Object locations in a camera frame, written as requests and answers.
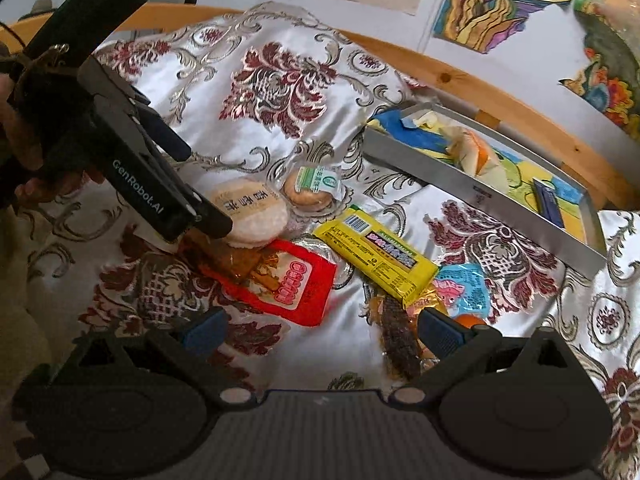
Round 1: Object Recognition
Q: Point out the small orange fruit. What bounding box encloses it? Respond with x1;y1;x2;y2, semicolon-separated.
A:
454;314;486;328

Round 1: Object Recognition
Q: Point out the dark dried snack packet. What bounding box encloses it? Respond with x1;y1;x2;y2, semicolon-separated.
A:
380;295;422;380

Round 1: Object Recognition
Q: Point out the yellow snack bar packet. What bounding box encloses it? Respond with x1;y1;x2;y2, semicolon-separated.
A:
314;206;439;307

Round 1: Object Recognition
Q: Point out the red clear snack packet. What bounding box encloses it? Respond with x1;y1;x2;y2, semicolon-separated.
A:
178;231;336;327

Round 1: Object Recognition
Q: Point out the round rice cracker packet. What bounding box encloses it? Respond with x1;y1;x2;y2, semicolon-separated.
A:
210;178;288;248

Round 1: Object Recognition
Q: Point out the blue white biscuit box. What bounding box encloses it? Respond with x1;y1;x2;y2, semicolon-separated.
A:
532;179;565;229

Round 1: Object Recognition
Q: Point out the round biscuit green label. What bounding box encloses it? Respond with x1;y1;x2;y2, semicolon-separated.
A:
281;166;344;212

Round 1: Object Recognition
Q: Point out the orange white bread packet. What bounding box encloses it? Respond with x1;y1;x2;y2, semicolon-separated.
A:
442;126;500;177

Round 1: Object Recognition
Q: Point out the gold candy packet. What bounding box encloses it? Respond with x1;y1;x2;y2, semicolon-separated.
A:
361;286;447;364

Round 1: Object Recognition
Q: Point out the person left hand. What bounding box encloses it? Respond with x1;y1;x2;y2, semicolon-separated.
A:
1;44;105;208

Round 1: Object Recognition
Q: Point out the light blue snack packet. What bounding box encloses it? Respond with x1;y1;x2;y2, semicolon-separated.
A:
432;263;490;320

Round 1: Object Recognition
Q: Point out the floral satin sofa cover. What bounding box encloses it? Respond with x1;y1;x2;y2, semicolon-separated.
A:
1;3;639;479

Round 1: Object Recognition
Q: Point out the grey tray with drawing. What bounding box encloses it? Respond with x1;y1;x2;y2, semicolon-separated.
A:
362;102;606;278

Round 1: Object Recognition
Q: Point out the torn flower drawing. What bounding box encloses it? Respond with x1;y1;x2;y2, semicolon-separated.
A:
559;0;639;140

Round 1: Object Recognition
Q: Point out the wooden sofa frame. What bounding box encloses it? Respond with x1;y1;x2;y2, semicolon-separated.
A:
9;2;639;211

